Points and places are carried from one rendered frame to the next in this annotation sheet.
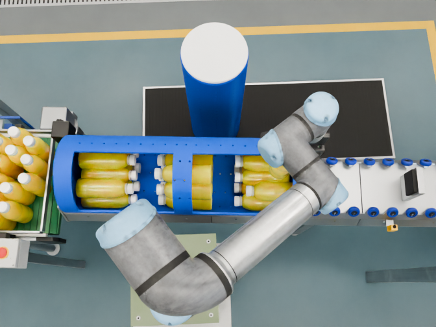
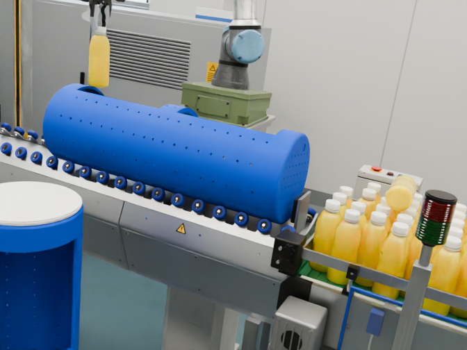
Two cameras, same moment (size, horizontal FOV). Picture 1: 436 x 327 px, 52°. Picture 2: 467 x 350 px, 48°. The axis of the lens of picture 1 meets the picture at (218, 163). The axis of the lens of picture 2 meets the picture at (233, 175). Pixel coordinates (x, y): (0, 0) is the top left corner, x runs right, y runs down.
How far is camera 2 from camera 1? 2.37 m
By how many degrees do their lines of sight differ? 86
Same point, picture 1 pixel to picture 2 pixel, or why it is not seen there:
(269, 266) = (108, 336)
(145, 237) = not seen: outside the picture
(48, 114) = (308, 315)
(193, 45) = (42, 212)
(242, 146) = (110, 103)
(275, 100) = not seen: outside the picture
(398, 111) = not seen: outside the picture
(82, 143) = (264, 140)
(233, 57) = (11, 189)
